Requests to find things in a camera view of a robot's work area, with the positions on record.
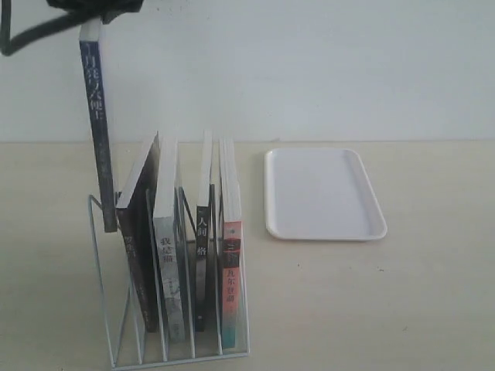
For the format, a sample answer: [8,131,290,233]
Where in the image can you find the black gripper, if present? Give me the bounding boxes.
[46,0,144,24]

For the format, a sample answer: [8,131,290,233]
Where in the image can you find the blue moon cover book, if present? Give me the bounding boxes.
[79,18,118,233]

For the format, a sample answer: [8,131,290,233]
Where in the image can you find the dark brown cover book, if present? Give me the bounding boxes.
[116,132,160,332]

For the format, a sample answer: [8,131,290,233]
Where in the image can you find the grey white spine book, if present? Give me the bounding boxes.
[153,136,186,342]

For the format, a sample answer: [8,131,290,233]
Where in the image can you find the black spine thin book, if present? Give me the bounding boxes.
[195,130,213,332]

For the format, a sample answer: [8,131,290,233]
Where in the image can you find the pink teal lake book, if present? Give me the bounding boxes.
[219,138,242,349]

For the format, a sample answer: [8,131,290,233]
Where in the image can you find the white plastic tray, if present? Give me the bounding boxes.
[264,147,387,241]

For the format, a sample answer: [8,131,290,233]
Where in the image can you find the black cable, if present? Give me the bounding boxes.
[0,7,84,57]

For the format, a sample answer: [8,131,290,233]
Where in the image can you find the white wire book rack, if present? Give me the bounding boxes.
[87,194,251,370]

